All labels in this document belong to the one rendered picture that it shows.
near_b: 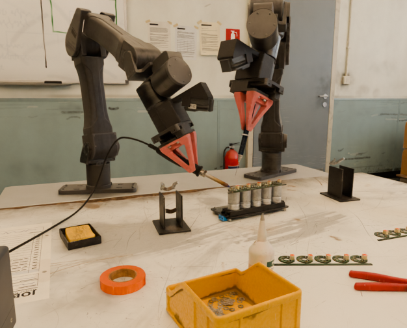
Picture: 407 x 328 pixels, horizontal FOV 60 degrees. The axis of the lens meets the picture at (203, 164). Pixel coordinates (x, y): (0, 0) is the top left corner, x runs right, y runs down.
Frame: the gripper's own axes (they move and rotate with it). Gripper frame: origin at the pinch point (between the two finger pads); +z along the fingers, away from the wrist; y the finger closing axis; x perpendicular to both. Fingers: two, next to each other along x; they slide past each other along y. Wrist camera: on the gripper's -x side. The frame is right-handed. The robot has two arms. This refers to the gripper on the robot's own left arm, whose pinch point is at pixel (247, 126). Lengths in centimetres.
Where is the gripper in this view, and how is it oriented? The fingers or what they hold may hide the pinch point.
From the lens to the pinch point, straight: 74.7
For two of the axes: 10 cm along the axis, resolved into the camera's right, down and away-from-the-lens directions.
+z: -2.2, 9.7, -0.4
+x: 7.1, 1.9, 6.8
